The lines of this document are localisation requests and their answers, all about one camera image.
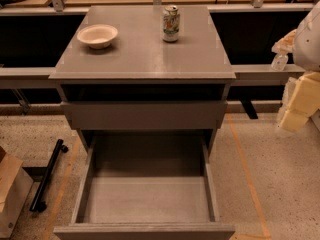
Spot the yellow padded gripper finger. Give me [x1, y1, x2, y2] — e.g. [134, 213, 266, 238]
[277, 72, 320, 132]

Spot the grey drawer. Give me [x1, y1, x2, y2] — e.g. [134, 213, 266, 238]
[54, 132, 235, 240]
[61, 101, 227, 130]

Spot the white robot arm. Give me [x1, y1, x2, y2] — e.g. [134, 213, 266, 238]
[272, 2, 320, 132]

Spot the grey drawer cabinet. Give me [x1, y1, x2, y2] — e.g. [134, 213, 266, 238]
[50, 6, 235, 147]

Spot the grey top drawer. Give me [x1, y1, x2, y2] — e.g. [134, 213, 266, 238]
[61, 101, 227, 130]

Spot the clear sanitizer bottle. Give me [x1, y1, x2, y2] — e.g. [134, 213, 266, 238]
[271, 53, 288, 71]

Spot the green white soda can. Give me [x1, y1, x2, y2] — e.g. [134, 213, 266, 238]
[162, 5, 180, 42]

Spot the white paper bowl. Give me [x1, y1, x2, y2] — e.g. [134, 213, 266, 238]
[77, 24, 118, 49]

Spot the black metal bar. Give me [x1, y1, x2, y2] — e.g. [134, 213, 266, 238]
[29, 139, 69, 212]

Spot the brown cardboard box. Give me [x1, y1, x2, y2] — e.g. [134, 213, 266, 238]
[0, 147, 33, 240]

